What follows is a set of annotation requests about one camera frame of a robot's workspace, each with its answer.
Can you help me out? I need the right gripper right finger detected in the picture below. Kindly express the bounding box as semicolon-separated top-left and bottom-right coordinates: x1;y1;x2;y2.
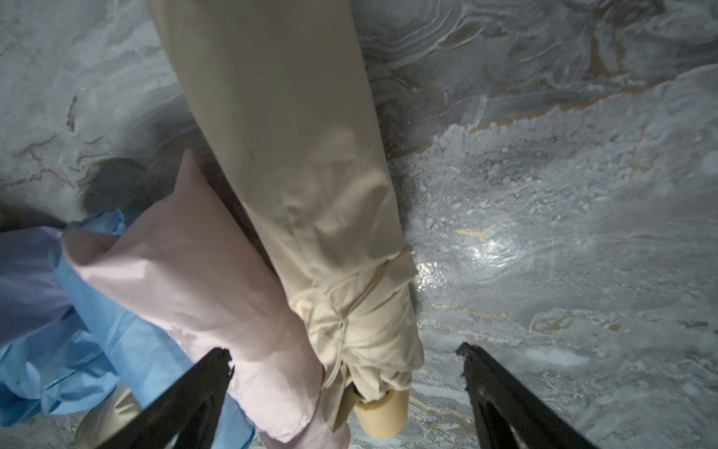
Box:
456;342;596;449

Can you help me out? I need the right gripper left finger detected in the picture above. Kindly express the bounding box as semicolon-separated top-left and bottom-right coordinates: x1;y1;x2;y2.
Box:
99;347;234;449

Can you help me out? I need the beige umbrella with wooden handle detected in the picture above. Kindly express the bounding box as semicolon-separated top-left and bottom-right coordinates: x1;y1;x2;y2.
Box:
149;1;424;440

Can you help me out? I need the cream sleeved umbrella front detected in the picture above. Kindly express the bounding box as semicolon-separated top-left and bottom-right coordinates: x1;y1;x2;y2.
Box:
75;384;142;449

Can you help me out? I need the light blue umbrella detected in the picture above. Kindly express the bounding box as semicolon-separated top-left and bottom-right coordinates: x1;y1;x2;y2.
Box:
0;208;256;449

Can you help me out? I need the pink sleeved umbrella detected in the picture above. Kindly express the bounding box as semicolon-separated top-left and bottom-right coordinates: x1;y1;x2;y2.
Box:
62;152;351;448

